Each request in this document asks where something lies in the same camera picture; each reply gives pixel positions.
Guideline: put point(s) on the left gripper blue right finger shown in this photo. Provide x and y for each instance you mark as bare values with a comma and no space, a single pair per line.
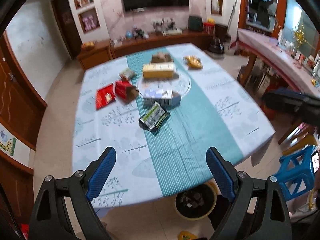
223,172

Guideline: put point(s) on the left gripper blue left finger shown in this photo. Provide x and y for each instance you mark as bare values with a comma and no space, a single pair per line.
98,172

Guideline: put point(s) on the red snack wrapper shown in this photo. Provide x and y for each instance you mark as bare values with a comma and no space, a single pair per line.
104,96

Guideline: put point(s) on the green black printed packet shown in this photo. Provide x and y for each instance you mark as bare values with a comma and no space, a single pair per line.
154,118

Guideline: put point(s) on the red brown paper box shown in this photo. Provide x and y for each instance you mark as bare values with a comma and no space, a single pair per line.
126,91

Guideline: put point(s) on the white blue box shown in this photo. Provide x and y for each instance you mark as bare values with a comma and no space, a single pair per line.
165,97

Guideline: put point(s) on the small green white wrapper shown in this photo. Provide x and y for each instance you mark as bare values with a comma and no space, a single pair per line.
127,74

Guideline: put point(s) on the yellow snack bag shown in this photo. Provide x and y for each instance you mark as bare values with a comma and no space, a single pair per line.
193,62

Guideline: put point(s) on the yellow rectangular carton box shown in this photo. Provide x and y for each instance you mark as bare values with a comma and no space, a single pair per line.
158,70

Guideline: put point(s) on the brown pulp cup carrier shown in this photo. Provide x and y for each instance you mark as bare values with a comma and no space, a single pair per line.
161,57

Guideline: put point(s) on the round yellow trash bin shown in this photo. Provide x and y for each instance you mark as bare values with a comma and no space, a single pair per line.
196,203

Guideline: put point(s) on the pink covered side table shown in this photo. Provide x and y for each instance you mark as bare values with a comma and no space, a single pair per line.
260,46

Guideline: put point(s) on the blue plastic stool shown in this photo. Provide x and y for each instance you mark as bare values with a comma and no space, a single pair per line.
296,175

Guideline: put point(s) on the left yellow slipper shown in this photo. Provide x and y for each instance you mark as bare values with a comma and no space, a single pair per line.
185,235

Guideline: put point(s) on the patterned teal white tablecloth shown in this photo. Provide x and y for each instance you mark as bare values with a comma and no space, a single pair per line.
215,111

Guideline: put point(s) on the brown wooden door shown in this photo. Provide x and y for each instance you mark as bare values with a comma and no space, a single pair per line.
22,108

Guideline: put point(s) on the red basket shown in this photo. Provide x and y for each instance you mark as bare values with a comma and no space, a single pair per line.
209,28

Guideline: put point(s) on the wooden tv cabinet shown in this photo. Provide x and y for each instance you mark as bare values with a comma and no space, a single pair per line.
104,51

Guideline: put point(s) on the black toaster appliance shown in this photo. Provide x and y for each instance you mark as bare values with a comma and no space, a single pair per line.
195,23

